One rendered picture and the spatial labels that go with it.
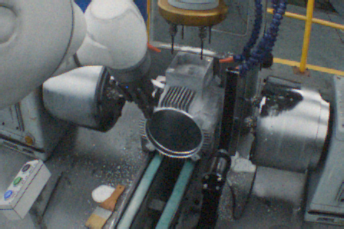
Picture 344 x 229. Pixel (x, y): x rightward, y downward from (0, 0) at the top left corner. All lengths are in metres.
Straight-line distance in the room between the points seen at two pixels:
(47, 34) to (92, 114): 0.91
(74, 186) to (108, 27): 0.69
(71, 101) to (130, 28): 0.50
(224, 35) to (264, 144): 0.40
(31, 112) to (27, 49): 1.06
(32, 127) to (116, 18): 0.70
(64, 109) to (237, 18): 0.58
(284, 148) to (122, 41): 0.52
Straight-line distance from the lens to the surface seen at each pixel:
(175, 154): 1.15
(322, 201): 1.15
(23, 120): 1.31
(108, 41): 0.70
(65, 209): 1.21
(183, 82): 1.09
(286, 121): 1.01
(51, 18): 0.23
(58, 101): 1.17
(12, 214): 0.90
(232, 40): 1.28
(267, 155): 1.05
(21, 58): 0.20
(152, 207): 1.14
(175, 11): 0.99
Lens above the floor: 1.71
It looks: 37 degrees down
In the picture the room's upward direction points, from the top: 2 degrees clockwise
